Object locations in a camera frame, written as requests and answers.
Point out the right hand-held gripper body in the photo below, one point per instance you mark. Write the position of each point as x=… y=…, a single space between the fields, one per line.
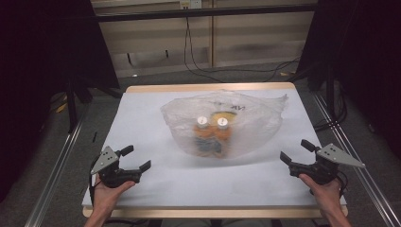
x=327 y=167

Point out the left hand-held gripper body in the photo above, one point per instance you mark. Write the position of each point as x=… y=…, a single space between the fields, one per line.
x=108 y=164

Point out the clear plastic bag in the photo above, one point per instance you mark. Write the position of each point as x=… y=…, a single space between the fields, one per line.
x=258 y=116

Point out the person's right hand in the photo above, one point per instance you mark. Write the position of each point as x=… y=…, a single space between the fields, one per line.
x=327 y=195

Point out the person's left hand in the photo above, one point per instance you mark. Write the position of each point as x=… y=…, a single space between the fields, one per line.
x=104 y=198

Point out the black metal stand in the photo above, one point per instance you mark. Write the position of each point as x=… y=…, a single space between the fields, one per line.
x=72 y=107
x=330 y=94

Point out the orange bottle with white cap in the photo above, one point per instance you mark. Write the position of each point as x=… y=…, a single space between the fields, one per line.
x=222 y=130
x=202 y=129

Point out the yellow round item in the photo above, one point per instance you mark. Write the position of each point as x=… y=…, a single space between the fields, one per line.
x=228 y=116

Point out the black curtain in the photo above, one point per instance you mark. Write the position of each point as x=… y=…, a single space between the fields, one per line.
x=41 y=63
x=362 y=56

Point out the black horizontal bar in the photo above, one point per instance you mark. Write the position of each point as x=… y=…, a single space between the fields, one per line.
x=205 y=13

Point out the aluminium floor rail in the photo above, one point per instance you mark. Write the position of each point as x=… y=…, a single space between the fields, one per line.
x=56 y=176
x=372 y=176

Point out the white wall socket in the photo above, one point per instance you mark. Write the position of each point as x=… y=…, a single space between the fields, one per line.
x=190 y=3

